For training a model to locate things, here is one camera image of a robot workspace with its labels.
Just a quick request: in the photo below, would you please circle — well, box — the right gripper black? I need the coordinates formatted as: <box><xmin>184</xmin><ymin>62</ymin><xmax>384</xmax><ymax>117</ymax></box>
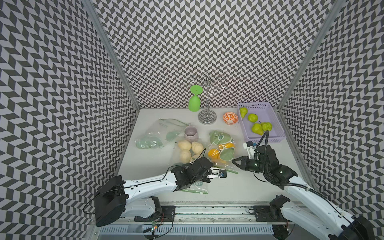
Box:
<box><xmin>231</xmin><ymin>155</ymin><xmax>269</xmax><ymax>174</ymax></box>

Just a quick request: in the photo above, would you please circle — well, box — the zip bag with orange fruit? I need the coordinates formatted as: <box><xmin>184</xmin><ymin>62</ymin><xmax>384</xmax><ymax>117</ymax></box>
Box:
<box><xmin>207</xmin><ymin>130</ymin><xmax>238</xmax><ymax>175</ymax></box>

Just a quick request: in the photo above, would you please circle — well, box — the green pear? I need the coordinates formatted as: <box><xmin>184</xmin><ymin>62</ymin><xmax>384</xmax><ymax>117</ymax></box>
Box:
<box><xmin>239</xmin><ymin>107</ymin><xmax>248</xmax><ymax>119</ymax></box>
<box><xmin>261</xmin><ymin>122</ymin><xmax>273</xmax><ymax>132</ymax></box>
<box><xmin>248</xmin><ymin>114</ymin><xmax>259</xmax><ymax>123</ymax></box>
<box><xmin>252</xmin><ymin>123</ymin><xmax>264</xmax><ymax>136</ymax></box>

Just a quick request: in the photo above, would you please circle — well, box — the zip bag with green pears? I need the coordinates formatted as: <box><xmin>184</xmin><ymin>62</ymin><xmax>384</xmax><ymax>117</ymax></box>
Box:
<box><xmin>135</xmin><ymin>119</ymin><xmax>189</xmax><ymax>149</ymax></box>

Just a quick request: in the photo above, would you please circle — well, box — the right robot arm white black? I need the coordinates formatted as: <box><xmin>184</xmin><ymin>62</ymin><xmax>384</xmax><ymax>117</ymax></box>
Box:
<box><xmin>232</xmin><ymin>131</ymin><xmax>375</xmax><ymax>240</ymax></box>

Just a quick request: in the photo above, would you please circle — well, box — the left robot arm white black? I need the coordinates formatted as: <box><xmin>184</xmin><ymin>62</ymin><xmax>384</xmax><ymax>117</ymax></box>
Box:
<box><xmin>94</xmin><ymin>157</ymin><xmax>220</xmax><ymax>227</ymax></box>

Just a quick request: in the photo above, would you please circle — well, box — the zip bag with beige fruit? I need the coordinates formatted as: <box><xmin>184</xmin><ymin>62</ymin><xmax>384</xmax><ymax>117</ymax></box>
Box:
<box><xmin>169</xmin><ymin>137</ymin><xmax>209</xmax><ymax>195</ymax></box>

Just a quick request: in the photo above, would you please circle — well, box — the lilac mug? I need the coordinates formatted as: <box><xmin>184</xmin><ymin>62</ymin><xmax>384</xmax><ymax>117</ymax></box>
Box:
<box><xmin>184</xmin><ymin>126</ymin><xmax>199</xmax><ymax>142</ymax></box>

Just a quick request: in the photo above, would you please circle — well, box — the orange patterned small bowl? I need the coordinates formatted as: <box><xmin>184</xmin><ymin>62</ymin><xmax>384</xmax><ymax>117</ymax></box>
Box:
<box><xmin>223</xmin><ymin>112</ymin><xmax>239</xmax><ymax>125</ymax></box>

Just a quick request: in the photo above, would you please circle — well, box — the purple plastic basket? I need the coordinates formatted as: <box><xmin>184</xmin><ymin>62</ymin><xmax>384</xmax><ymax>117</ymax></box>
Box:
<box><xmin>237</xmin><ymin>102</ymin><xmax>286</xmax><ymax>143</ymax></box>

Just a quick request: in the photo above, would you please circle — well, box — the chrome mug tree stand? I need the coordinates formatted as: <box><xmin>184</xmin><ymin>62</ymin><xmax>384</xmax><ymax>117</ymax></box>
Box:
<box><xmin>192</xmin><ymin>72</ymin><xmax>227</xmax><ymax>125</ymax></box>

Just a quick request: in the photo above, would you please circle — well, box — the green plastic goblet upside down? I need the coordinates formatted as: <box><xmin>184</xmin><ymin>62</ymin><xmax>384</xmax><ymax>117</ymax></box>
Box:
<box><xmin>188</xmin><ymin>85</ymin><xmax>203</xmax><ymax>112</ymax></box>

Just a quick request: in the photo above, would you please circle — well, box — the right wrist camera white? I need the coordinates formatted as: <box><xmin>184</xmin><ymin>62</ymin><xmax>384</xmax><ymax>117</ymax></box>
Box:
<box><xmin>243</xmin><ymin>141</ymin><xmax>257</xmax><ymax>159</ymax></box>

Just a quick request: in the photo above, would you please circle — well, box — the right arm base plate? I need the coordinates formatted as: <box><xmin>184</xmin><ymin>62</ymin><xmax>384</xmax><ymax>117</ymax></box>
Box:
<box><xmin>253</xmin><ymin>206</ymin><xmax>292</xmax><ymax>223</ymax></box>

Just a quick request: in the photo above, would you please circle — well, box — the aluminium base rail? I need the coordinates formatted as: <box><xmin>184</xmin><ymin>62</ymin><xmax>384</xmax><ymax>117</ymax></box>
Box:
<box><xmin>86</xmin><ymin>201</ymin><xmax>346</xmax><ymax>240</ymax></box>

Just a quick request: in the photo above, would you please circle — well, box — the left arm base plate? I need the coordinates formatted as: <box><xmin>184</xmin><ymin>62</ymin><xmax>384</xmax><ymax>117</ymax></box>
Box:
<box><xmin>134</xmin><ymin>206</ymin><xmax>176</xmax><ymax>222</ymax></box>

